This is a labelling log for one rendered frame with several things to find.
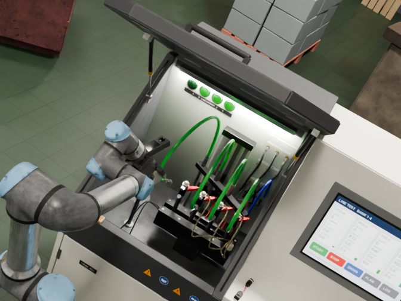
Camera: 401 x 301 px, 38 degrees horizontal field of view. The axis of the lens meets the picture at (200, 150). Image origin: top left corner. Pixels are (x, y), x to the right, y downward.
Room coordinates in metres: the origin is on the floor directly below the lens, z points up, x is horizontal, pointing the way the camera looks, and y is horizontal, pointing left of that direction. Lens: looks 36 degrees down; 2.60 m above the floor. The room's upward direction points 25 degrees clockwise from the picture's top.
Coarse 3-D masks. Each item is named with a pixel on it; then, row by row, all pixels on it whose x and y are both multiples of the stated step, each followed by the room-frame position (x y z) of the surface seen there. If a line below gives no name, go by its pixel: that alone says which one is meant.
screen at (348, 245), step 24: (336, 192) 1.77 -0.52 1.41; (336, 216) 1.75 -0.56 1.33; (360, 216) 1.75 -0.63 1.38; (384, 216) 1.75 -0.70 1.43; (312, 240) 1.72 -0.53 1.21; (336, 240) 1.72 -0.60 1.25; (360, 240) 1.72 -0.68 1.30; (384, 240) 1.72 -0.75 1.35; (312, 264) 1.69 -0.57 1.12; (336, 264) 1.69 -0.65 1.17; (360, 264) 1.69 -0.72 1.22; (384, 264) 1.69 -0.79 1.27; (360, 288) 1.66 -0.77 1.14; (384, 288) 1.66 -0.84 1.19
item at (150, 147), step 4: (160, 136) 1.68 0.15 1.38; (152, 140) 1.65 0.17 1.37; (156, 140) 1.65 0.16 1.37; (160, 140) 1.65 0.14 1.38; (164, 140) 1.65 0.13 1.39; (168, 140) 1.66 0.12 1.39; (148, 144) 1.62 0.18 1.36; (152, 144) 1.63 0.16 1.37; (156, 144) 1.63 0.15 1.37; (160, 144) 1.64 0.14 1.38; (164, 144) 1.64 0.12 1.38; (168, 144) 1.66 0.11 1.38; (148, 148) 1.60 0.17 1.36; (152, 148) 1.61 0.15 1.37; (156, 148) 1.61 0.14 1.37; (160, 148) 1.63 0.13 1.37; (164, 148) 1.64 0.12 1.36; (148, 152) 1.58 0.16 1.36; (152, 152) 1.60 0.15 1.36; (156, 152) 1.61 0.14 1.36; (144, 156) 1.57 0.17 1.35; (148, 156) 1.58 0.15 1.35
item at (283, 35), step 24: (240, 0) 5.52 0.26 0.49; (264, 0) 5.46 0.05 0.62; (288, 0) 5.39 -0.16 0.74; (312, 0) 5.33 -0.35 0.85; (336, 0) 6.12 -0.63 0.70; (240, 24) 5.49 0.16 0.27; (264, 24) 5.43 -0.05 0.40; (288, 24) 5.36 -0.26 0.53; (312, 24) 5.64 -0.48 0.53; (264, 48) 5.39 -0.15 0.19; (288, 48) 5.33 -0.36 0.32; (312, 48) 6.30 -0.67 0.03
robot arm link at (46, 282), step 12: (48, 276) 1.12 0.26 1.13; (60, 276) 1.14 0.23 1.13; (36, 288) 1.08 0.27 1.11; (48, 288) 1.08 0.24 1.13; (60, 288) 1.10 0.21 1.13; (72, 288) 1.12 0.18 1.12; (24, 300) 1.06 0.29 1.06; (36, 300) 1.05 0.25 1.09; (48, 300) 1.05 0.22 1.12; (60, 300) 1.07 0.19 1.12; (72, 300) 1.09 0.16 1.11
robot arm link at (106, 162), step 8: (104, 144) 1.46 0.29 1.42; (96, 152) 1.44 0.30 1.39; (104, 152) 1.43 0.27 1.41; (112, 152) 1.44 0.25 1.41; (120, 152) 1.46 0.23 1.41; (96, 160) 1.41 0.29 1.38; (104, 160) 1.41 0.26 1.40; (112, 160) 1.42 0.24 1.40; (120, 160) 1.43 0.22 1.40; (88, 168) 1.38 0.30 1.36; (96, 168) 1.39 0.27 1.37; (104, 168) 1.40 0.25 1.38; (112, 168) 1.40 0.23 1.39; (120, 168) 1.40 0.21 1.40; (96, 176) 1.38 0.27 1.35; (104, 176) 1.39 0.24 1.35; (112, 176) 1.39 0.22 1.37
